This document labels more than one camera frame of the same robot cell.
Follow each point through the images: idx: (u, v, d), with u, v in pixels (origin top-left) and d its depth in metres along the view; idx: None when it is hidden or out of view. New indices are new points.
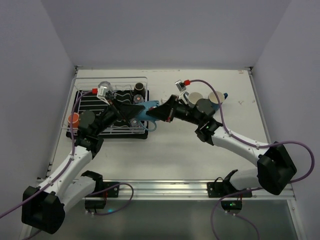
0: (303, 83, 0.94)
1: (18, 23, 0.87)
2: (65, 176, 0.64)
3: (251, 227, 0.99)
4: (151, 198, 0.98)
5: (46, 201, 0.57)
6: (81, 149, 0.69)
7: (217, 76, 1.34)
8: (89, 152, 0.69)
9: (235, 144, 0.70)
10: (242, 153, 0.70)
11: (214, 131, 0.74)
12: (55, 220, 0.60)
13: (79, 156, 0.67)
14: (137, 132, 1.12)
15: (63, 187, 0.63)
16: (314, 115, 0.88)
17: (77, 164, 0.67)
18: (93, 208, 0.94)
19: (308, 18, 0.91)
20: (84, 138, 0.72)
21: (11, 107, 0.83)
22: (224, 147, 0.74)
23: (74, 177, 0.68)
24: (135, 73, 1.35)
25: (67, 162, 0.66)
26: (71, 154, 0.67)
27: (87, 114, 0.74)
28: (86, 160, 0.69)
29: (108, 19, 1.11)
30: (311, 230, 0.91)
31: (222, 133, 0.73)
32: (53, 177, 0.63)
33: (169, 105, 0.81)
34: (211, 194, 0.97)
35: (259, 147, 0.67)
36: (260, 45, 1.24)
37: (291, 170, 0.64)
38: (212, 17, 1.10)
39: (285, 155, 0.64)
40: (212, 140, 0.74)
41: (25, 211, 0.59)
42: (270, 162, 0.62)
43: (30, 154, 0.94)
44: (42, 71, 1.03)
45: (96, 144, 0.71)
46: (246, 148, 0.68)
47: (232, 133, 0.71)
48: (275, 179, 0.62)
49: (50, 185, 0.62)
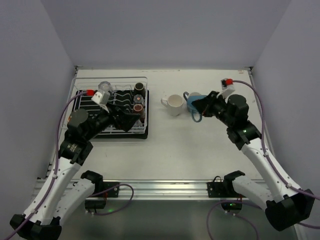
0: (305, 83, 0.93)
1: (17, 21, 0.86)
2: (49, 200, 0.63)
3: (250, 227, 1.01)
4: (151, 198, 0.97)
5: (33, 231, 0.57)
6: (64, 164, 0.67)
7: (216, 76, 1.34)
8: (75, 164, 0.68)
9: (265, 167, 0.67)
10: (268, 180, 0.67)
11: (249, 141, 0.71)
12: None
13: (62, 172, 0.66)
14: (137, 132, 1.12)
15: (50, 210, 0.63)
16: (315, 115, 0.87)
17: (61, 182, 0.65)
18: (93, 208, 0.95)
19: (309, 15, 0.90)
20: (69, 145, 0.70)
21: (11, 107, 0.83)
22: (254, 162, 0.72)
23: (62, 194, 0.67)
24: (135, 73, 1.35)
25: (50, 182, 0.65)
26: (53, 173, 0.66)
27: (80, 114, 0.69)
28: (71, 173, 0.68)
29: (107, 18, 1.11)
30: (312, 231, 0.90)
31: (257, 148, 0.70)
32: (37, 204, 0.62)
33: (209, 100, 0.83)
34: (211, 194, 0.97)
35: (289, 187, 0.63)
36: (260, 44, 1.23)
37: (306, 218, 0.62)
38: (212, 16, 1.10)
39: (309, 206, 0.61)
40: (243, 145, 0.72)
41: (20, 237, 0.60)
42: (292, 207, 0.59)
43: (30, 155, 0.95)
44: (41, 70, 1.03)
45: (83, 150, 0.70)
46: (275, 179, 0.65)
47: (267, 155, 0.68)
48: (287, 222, 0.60)
49: (34, 213, 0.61)
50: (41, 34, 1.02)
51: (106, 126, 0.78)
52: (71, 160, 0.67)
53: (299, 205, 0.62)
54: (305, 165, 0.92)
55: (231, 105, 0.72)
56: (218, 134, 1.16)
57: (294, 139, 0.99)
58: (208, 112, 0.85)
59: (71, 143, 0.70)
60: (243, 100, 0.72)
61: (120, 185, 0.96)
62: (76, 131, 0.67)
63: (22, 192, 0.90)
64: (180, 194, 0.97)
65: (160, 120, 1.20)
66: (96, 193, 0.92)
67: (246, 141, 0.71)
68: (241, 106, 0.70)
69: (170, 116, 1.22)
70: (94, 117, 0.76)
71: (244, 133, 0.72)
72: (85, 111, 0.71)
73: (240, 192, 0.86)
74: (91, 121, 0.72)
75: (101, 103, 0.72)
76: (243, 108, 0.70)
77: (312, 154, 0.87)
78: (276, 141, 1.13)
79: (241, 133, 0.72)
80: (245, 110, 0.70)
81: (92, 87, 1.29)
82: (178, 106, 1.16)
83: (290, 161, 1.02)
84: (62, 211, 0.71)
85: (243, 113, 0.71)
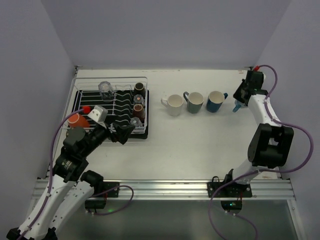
0: (304, 82, 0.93)
1: (17, 22, 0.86)
2: (42, 218, 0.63)
3: (250, 227, 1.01)
4: (151, 198, 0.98)
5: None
6: (57, 182, 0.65)
7: (216, 76, 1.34)
8: (68, 182, 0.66)
9: (259, 108, 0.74)
10: (259, 118, 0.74)
11: (256, 94, 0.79)
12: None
13: (55, 191, 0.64)
14: (137, 132, 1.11)
15: (44, 226, 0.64)
16: (315, 114, 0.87)
17: (55, 200, 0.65)
18: (93, 208, 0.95)
19: (309, 15, 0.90)
20: (63, 163, 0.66)
21: (11, 108, 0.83)
22: (253, 111, 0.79)
23: (56, 209, 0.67)
24: (135, 73, 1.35)
25: (44, 199, 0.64)
26: (47, 191, 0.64)
27: (77, 131, 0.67)
28: (65, 191, 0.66)
29: (107, 19, 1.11)
30: (311, 231, 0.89)
31: (260, 98, 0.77)
32: (31, 221, 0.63)
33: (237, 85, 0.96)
34: (211, 194, 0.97)
35: (273, 120, 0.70)
36: (260, 44, 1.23)
37: (279, 157, 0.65)
38: (212, 17, 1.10)
39: (287, 142, 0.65)
40: (249, 99, 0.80)
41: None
42: (269, 132, 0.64)
43: (30, 155, 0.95)
44: (41, 70, 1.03)
45: (78, 167, 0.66)
46: (264, 114, 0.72)
47: (266, 102, 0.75)
48: (261, 146, 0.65)
49: (28, 230, 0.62)
50: (41, 34, 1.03)
51: (103, 140, 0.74)
52: (65, 178, 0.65)
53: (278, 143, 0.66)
54: (305, 165, 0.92)
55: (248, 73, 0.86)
56: (218, 134, 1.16)
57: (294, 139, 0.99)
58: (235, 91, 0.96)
59: (66, 160, 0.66)
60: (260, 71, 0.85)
61: (120, 186, 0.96)
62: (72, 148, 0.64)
63: (22, 192, 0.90)
64: (180, 194, 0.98)
65: (160, 120, 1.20)
66: (96, 193, 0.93)
67: (253, 93, 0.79)
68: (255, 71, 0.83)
69: (170, 116, 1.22)
70: (91, 132, 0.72)
71: (254, 90, 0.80)
72: (82, 128, 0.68)
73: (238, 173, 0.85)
74: (88, 137, 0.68)
75: (100, 120, 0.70)
76: (257, 72, 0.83)
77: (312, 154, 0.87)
78: None
79: (251, 89, 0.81)
80: (258, 74, 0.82)
81: (92, 87, 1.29)
82: (178, 106, 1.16)
83: (289, 161, 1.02)
84: (58, 221, 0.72)
85: (256, 77, 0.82)
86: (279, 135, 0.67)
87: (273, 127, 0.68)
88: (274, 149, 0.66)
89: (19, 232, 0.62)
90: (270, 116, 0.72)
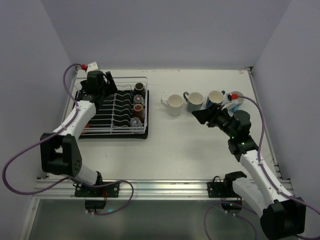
0: (304, 83, 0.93)
1: (17, 22, 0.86)
2: (76, 123, 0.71)
3: (250, 227, 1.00)
4: (151, 198, 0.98)
5: (64, 141, 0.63)
6: (84, 102, 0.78)
7: (216, 76, 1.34)
8: (93, 105, 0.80)
9: (258, 176, 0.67)
10: (261, 187, 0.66)
11: (246, 152, 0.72)
12: (73, 165, 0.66)
13: (84, 106, 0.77)
14: (137, 132, 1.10)
15: (75, 132, 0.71)
16: (315, 115, 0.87)
17: (85, 113, 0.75)
18: (93, 208, 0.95)
19: (309, 16, 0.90)
20: (85, 96, 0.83)
21: (11, 108, 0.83)
22: (249, 171, 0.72)
23: (82, 127, 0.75)
24: (135, 73, 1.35)
25: (74, 113, 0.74)
26: (77, 105, 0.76)
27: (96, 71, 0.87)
28: (90, 110, 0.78)
29: (107, 19, 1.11)
30: (310, 232, 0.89)
31: (253, 158, 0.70)
32: (65, 124, 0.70)
33: (211, 112, 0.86)
34: (211, 194, 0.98)
35: (280, 193, 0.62)
36: (260, 45, 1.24)
37: (297, 229, 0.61)
38: (212, 17, 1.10)
39: (301, 213, 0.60)
40: (240, 156, 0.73)
41: (45, 157, 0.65)
42: (282, 212, 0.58)
43: (30, 154, 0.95)
44: (42, 70, 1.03)
45: (97, 99, 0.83)
46: (267, 186, 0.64)
47: (262, 164, 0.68)
48: (277, 226, 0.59)
49: (64, 129, 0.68)
50: (40, 34, 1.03)
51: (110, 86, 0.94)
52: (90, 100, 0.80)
53: (290, 214, 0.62)
54: (303, 165, 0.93)
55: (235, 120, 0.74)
56: (218, 135, 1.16)
57: (293, 139, 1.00)
58: (212, 122, 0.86)
59: (87, 94, 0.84)
60: (247, 117, 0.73)
61: (120, 180, 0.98)
62: (94, 79, 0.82)
63: (22, 192, 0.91)
64: (180, 194, 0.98)
65: (160, 120, 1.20)
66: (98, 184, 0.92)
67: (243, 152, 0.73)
68: (243, 121, 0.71)
69: (170, 116, 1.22)
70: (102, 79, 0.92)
71: (243, 145, 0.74)
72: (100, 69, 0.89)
73: (239, 193, 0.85)
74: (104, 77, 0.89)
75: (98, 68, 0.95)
76: (245, 124, 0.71)
77: (311, 154, 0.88)
78: (276, 141, 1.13)
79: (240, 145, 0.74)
80: (246, 126, 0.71)
81: None
82: (178, 106, 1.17)
83: (289, 161, 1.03)
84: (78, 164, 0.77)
85: (244, 128, 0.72)
86: (289, 205, 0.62)
87: (283, 201, 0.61)
88: (289, 221, 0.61)
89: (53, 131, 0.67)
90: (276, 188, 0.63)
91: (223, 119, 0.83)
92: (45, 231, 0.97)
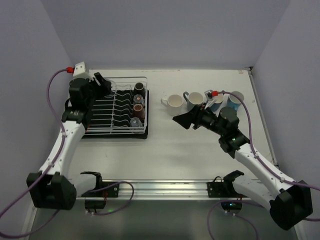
0: (303, 83, 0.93)
1: (17, 21, 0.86)
2: (64, 154, 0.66)
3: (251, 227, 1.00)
4: (151, 198, 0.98)
5: (52, 181, 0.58)
6: (70, 124, 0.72)
7: (216, 76, 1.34)
8: (81, 125, 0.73)
9: (258, 168, 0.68)
10: (263, 178, 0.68)
11: (239, 147, 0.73)
12: (69, 199, 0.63)
13: (71, 131, 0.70)
14: (137, 131, 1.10)
15: (65, 164, 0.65)
16: (315, 114, 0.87)
17: (72, 139, 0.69)
18: (93, 208, 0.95)
19: (308, 16, 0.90)
20: (71, 113, 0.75)
21: (10, 108, 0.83)
22: (247, 165, 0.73)
23: (72, 154, 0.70)
24: (135, 73, 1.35)
25: (61, 141, 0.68)
26: (62, 131, 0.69)
27: (77, 81, 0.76)
28: (78, 132, 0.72)
29: (107, 19, 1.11)
30: (311, 231, 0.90)
31: (248, 152, 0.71)
32: (52, 159, 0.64)
33: (193, 114, 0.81)
34: (211, 194, 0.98)
35: (283, 181, 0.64)
36: (260, 45, 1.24)
37: (308, 212, 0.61)
38: (212, 17, 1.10)
39: (308, 197, 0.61)
40: (235, 153, 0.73)
41: (36, 199, 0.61)
42: (290, 200, 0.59)
43: (29, 154, 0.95)
44: (41, 70, 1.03)
45: (85, 115, 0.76)
46: (269, 177, 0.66)
47: (258, 156, 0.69)
48: (288, 215, 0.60)
49: (51, 167, 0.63)
50: (40, 34, 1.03)
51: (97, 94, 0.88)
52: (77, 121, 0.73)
53: (297, 199, 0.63)
54: (303, 165, 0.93)
55: (222, 119, 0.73)
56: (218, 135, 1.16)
57: (293, 139, 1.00)
58: (197, 123, 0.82)
59: (72, 111, 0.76)
60: (233, 113, 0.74)
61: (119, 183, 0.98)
62: (77, 93, 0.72)
63: (22, 192, 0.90)
64: (180, 194, 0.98)
65: (159, 120, 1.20)
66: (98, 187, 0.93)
67: (236, 147, 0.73)
68: (231, 118, 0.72)
69: (170, 116, 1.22)
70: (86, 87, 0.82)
71: (234, 141, 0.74)
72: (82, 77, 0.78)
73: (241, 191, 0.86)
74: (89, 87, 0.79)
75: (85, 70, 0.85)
76: (234, 120, 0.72)
77: (312, 154, 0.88)
78: (276, 141, 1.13)
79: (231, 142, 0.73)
80: (235, 122, 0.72)
81: None
82: (178, 106, 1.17)
83: (289, 161, 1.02)
84: None
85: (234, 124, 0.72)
86: (294, 190, 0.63)
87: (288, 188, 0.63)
88: (298, 206, 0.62)
89: (40, 173, 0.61)
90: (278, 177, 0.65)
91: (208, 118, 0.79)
92: (46, 231, 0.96)
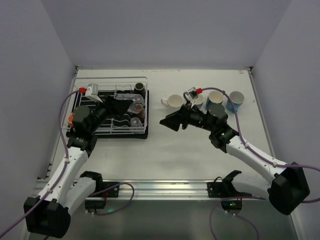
0: (304, 83, 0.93)
1: (16, 21, 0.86)
2: (63, 182, 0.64)
3: (251, 227, 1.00)
4: (151, 198, 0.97)
5: (48, 209, 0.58)
6: (74, 150, 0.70)
7: (216, 76, 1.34)
8: (84, 152, 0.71)
9: (250, 158, 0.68)
10: (257, 167, 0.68)
11: (229, 140, 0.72)
12: (62, 227, 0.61)
13: (74, 158, 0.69)
14: (137, 131, 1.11)
15: (64, 193, 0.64)
16: (315, 114, 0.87)
17: (73, 166, 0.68)
18: (93, 208, 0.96)
19: (308, 16, 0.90)
20: (77, 138, 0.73)
21: (10, 108, 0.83)
22: (239, 157, 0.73)
23: (72, 181, 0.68)
24: (135, 73, 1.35)
25: (63, 167, 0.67)
26: (65, 157, 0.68)
27: (81, 109, 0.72)
28: (81, 160, 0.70)
29: (107, 19, 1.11)
30: (312, 231, 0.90)
31: (238, 143, 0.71)
32: (51, 185, 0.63)
33: (181, 115, 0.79)
34: (211, 194, 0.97)
35: (276, 166, 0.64)
36: (260, 45, 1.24)
37: (306, 193, 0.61)
38: (212, 16, 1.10)
39: (302, 177, 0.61)
40: (227, 148, 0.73)
41: (30, 222, 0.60)
42: (284, 182, 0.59)
43: (29, 154, 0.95)
44: (41, 70, 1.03)
45: (90, 142, 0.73)
46: (262, 164, 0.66)
47: (248, 145, 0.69)
48: (286, 199, 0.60)
49: (49, 193, 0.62)
50: (40, 34, 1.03)
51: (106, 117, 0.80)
52: (81, 148, 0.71)
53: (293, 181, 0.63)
54: (303, 164, 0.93)
55: (212, 116, 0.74)
56: None
57: (294, 139, 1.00)
58: (186, 123, 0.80)
59: (78, 137, 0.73)
60: (223, 109, 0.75)
61: (120, 184, 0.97)
62: (81, 125, 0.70)
63: (22, 192, 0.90)
64: (180, 194, 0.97)
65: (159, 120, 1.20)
66: (96, 192, 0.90)
67: (227, 141, 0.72)
68: (220, 115, 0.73)
69: None
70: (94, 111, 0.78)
71: (224, 136, 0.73)
72: (85, 106, 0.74)
73: (238, 187, 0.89)
74: (93, 114, 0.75)
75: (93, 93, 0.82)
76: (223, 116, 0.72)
77: (313, 154, 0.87)
78: (277, 141, 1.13)
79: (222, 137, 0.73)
80: (224, 117, 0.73)
81: None
82: (178, 106, 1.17)
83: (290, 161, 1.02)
84: (70, 203, 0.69)
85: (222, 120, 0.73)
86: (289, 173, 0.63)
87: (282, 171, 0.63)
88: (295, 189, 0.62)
89: (37, 199, 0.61)
90: (271, 162, 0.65)
91: (198, 116, 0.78)
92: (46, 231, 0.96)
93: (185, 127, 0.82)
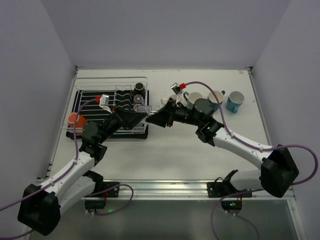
0: (304, 83, 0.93)
1: (17, 21, 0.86)
2: (66, 180, 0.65)
3: (251, 227, 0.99)
4: (151, 198, 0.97)
5: (45, 201, 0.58)
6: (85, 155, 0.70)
7: (217, 76, 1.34)
8: (92, 159, 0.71)
9: (237, 147, 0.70)
10: (244, 154, 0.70)
11: (215, 132, 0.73)
12: (48, 224, 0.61)
13: (82, 161, 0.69)
14: (137, 132, 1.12)
15: (63, 189, 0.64)
16: (315, 115, 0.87)
17: (79, 169, 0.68)
18: (93, 208, 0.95)
19: (308, 16, 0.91)
20: (89, 145, 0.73)
21: (11, 108, 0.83)
22: (226, 148, 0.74)
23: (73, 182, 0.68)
24: (135, 73, 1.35)
25: (70, 166, 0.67)
26: (74, 158, 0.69)
27: (92, 125, 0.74)
28: (87, 165, 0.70)
29: (107, 19, 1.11)
30: (311, 231, 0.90)
31: (224, 134, 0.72)
32: (55, 178, 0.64)
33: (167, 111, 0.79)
34: (211, 194, 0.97)
35: (262, 150, 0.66)
36: (260, 45, 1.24)
37: (294, 173, 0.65)
38: (212, 16, 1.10)
39: (288, 158, 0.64)
40: (214, 141, 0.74)
41: (22, 209, 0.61)
42: (273, 165, 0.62)
43: (29, 154, 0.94)
44: (41, 70, 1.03)
45: (99, 152, 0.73)
46: (249, 150, 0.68)
47: (234, 135, 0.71)
48: (278, 182, 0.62)
49: (51, 185, 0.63)
50: (40, 33, 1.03)
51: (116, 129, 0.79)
52: (91, 153, 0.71)
53: (281, 164, 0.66)
54: (303, 165, 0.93)
55: (199, 112, 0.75)
56: None
57: (293, 139, 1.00)
58: (172, 119, 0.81)
59: (90, 145, 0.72)
60: (207, 105, 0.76)
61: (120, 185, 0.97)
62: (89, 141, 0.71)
63: (22, 192, 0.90)
64: (180, 194, 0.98)
65: None
66: (96, 192, 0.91)
67: (213, 134, 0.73)
68: (205, 110, 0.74)
69: None
70: (104, 123, 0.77)
71: (209, 129, 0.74)
72: (94, 121, 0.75)
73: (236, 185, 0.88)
74: (102, 129, 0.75)
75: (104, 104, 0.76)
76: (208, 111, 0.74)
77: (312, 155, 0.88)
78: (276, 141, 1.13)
79: (207, 131, 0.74)
80: (209, 112, 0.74)
81: (92, 87, 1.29)
82: None
83: None
84: (63, 201, 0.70)
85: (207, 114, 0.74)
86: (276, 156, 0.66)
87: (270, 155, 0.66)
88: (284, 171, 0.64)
89: (37, 187, 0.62)
90: (258, 148, 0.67)
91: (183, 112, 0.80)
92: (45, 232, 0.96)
93: (171, 123, 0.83)
